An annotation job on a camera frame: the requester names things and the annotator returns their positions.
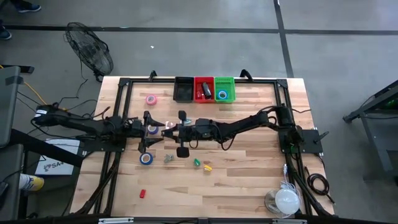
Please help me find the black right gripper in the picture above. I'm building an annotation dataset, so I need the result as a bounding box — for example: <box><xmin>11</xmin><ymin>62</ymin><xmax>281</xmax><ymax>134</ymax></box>
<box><xmin>160</xmin><ymin>110</ymin><xmax>217</xmax><ymax>159</ymax></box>

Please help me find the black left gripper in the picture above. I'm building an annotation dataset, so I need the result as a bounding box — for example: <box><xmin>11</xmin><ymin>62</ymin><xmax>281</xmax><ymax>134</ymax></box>
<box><xmin>128</xmin><ymin>110</ymin><xmax>166</xmax><ymax>154</ymax></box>

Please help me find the dark blue tape roll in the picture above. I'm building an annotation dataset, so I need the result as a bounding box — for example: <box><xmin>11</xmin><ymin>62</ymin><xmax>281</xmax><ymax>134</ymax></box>
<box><xmin>139</xmin><ymin>152</ymin><xmax>154</xmax><ymax>166</ymax></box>

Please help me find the black plastic basket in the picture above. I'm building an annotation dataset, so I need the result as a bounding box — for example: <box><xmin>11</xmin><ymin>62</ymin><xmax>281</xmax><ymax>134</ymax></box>
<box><xmin>172</xmin><ymin>77</ymin><xmax>195</xmax><ymax>103</ymax></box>

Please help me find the red plastic basket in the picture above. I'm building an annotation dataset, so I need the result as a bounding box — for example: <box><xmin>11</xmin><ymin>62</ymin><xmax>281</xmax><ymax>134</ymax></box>
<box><xmin>193</xmin><ymin>77</ymin><xmax>216</xmax><ymax>104</ymax></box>

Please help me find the green plastic basket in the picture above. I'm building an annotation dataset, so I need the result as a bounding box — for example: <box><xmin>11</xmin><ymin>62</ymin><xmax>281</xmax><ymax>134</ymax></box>
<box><xmin>214</xmin><ymin>77</ymin><xmax>236</xmax><ymax>104</ymax></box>

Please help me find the white printed sign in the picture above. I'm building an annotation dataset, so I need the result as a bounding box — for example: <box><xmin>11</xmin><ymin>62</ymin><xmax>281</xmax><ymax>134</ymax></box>
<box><xmin>34</xmin><ymin>138</ymin><xmax>81</xmax><ymax>176</ymax></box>

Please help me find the black floor fan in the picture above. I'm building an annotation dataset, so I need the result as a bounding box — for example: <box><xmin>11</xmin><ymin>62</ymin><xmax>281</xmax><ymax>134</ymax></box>
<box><xmin>64</xmin><ymin>21</ymin><xmax>114</xmax><ymax>82</ymax></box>

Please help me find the black diagonal beam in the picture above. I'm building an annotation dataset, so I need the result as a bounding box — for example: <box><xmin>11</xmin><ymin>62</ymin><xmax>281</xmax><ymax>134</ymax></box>
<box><xmin>11</xmin><ymin>129</ymin><xmax>85</xmax><ymax>168</ymax></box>

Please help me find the white round lamp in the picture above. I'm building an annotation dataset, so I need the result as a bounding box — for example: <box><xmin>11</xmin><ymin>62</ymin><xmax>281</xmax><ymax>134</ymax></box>
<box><xmin>264</xmin><ymin>182</ymin><xmax>302</xmax><ymax>218</ymax></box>

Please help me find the grey side table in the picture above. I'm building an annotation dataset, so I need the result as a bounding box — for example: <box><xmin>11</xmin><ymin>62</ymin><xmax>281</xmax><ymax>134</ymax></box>
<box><xmin>0</xmin><ymin>65</ymin><xmax>35</xmax><ymax>220</ymax></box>

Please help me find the person's dark shoe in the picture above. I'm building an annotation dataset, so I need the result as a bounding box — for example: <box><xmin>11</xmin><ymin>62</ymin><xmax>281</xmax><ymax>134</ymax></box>
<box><xmin>15</xmin><ymin>0</ymin><xmax>42</xmax><ymax>13</ymax></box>
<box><xmin>0</xmin><ymin>20</ymin><xmax>12</xmax><ymax>40</ymax></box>

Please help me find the grey metal cart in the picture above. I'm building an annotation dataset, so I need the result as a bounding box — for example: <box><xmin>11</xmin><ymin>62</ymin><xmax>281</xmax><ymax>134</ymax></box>
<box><xmin>343</xmin><ymin>79</ymin><xmax>398</xmax><ymax>181</ymax></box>

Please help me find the black table frame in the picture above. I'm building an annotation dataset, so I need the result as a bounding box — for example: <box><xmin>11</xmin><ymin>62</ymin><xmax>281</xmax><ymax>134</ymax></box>
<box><xmin>93</xmin><ymin>77</ymin><xmax>315</xmax><ymax>217</ymax></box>

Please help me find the black cable bundle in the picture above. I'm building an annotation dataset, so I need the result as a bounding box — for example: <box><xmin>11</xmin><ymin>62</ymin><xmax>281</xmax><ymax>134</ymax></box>
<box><xmin>284</xmin><ymin>154</ymin><xmax>331</xmax><ymax>218</ymax></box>
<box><xmin>74</xmin><ymin>152</ymin><xmax>123</xmax><ymax>216</ymax></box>

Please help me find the black floor cable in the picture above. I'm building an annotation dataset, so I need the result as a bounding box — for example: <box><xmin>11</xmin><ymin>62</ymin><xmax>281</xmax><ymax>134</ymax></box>
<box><xmin>15</xmin><ymin>55</ymin><xmax>105</xmax><ymax>125</ymax></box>

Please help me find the silver metal bracket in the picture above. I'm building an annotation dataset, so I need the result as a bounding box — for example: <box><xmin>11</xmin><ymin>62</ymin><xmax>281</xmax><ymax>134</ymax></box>
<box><xmin>98</xmin><ymin>217</ymin><xmax>134</xmax><ymax>224</ymax></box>
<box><xmin>272</xmin><ymin>218</ymin><xmax>308</xmax><ymax>224</ymax></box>

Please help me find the yellow cable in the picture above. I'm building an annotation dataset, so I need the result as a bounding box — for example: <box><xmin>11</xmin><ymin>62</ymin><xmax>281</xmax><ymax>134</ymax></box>
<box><xmin>0</xmin><ymin>63</ymin><xmax>47</xmax><ymax>106</ymax></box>

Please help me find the coiled black cable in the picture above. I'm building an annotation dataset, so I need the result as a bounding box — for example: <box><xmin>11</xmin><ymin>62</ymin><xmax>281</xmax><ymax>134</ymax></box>
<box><xmin>306</xmin><ymin>166</ymin><xmax>336</xmax><ymax>205</ymax></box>

